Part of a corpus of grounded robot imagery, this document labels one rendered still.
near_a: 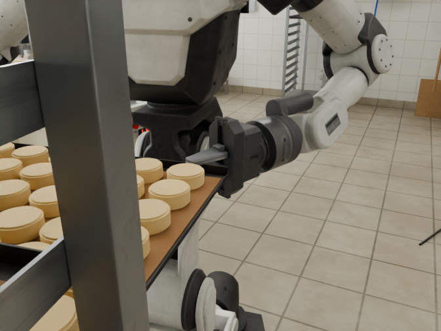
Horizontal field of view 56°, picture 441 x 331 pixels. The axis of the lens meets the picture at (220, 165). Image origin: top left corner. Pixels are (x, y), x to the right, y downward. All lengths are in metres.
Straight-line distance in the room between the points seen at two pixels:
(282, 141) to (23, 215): 0.39
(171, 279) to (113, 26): 0.80
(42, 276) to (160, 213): 0.23
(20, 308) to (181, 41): 0.61
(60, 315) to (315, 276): 1.87
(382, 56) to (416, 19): 4.46
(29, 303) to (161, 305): 0.78
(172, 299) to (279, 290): 1.11
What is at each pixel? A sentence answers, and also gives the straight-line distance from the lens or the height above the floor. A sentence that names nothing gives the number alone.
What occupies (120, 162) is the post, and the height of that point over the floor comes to 1.20.
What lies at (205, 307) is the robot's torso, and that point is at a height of 0.62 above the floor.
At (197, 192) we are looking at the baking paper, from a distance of 0.53.
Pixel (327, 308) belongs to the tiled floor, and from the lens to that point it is 1.97.
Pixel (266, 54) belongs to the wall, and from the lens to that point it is 5.71.
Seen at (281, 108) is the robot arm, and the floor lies 1.10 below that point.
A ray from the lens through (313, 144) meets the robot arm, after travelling 0.72.
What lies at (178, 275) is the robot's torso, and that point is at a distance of 0.94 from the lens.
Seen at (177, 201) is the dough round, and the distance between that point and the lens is 0.48.
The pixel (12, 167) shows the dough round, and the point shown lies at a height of 1.06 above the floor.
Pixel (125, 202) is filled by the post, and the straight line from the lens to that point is 0.22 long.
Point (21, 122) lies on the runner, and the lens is 0.20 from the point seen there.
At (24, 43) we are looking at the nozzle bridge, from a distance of 2.37.
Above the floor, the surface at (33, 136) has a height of 0.64.
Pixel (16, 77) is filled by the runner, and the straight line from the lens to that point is 0.19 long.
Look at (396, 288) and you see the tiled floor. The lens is 2.18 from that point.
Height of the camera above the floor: 1.27
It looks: 22 degrees down
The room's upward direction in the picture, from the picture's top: straight up
